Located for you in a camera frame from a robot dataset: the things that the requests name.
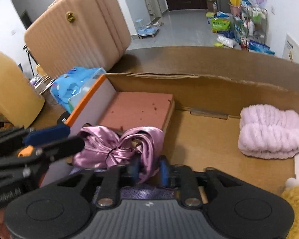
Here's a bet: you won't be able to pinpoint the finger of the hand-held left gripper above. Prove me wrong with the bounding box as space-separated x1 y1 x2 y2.
23 124 71 146
35 137 85 164

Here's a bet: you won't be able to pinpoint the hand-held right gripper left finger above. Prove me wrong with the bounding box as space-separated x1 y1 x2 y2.
56 157 143 208

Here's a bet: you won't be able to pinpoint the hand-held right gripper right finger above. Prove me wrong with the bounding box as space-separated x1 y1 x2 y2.
159 155 240 208

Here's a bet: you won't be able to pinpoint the purple satin scrunchie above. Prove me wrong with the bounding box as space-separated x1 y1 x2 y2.
72 126 164 181

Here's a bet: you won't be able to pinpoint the pink layered sponge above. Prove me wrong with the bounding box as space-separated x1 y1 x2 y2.
99 91 175 135

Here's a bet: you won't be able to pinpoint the red cardboard box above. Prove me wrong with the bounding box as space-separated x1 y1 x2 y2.
40 73 299 198

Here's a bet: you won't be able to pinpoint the lilac fluffy headband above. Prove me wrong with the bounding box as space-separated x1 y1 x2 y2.
238 104 299 160

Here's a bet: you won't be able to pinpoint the white yellow plush toy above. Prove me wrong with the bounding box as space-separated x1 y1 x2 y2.
280 178 299 239

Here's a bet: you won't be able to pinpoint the blue tissue packet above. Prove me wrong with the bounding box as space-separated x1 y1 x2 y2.
49 66 106 114

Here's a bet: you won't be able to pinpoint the yellow thermos jug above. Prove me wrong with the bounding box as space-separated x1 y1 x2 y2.
0 38 45 129

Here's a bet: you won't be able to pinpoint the black stand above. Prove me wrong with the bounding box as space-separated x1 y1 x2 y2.
23 44 38 77

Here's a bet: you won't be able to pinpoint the pink ribbed suitcase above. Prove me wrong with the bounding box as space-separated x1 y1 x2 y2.
23 0 131 80

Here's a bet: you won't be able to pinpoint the blue pet water feeder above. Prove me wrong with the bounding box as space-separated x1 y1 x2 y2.
137 18 160 39

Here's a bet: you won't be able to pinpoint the white plastic packet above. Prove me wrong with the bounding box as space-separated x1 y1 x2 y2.
216 34 236 49

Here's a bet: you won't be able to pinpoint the green bag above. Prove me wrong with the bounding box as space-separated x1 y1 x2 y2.
211 17 231 33

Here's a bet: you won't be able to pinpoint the blue flat packets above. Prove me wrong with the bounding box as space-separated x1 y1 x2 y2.
249 39 275 56

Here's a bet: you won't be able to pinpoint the pink bucket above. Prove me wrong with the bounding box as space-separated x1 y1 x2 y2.
228 2 241 17

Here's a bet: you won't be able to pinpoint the wire storage rack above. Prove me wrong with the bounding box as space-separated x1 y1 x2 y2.
240 4 269 51

